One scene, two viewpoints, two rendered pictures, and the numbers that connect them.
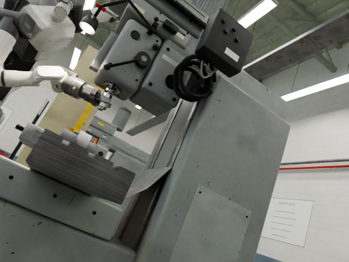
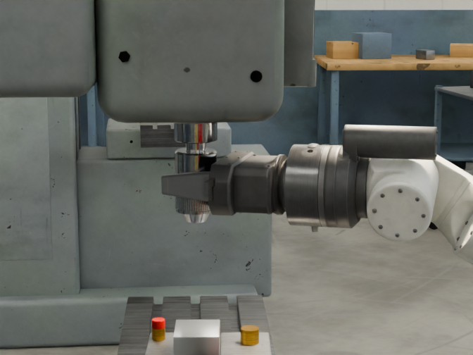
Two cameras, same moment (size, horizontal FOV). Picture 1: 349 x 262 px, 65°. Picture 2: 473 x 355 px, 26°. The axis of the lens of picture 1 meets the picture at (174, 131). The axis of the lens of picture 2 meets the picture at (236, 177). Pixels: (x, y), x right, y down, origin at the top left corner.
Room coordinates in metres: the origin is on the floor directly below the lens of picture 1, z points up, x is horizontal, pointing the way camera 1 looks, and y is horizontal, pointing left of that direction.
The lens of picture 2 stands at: (2.23, 0.72, 1.46)
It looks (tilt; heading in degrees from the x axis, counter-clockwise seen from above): 11 degrees down; 197
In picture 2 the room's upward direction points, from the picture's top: straight up
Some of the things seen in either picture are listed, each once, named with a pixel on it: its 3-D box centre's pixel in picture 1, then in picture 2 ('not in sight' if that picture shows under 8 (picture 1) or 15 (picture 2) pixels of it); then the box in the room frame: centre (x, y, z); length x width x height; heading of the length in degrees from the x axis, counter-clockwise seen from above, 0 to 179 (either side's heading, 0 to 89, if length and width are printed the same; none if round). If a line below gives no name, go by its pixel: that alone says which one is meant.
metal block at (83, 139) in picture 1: (82, 140); (197, 352); (1.17, 0.34, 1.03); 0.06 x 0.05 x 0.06; 17
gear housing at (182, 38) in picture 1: (152, 33); not in sight; (1.19, 0.30, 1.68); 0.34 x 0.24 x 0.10; 110
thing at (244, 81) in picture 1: (219, 84); not in sight; (1.35, -0.13, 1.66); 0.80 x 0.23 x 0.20; 110
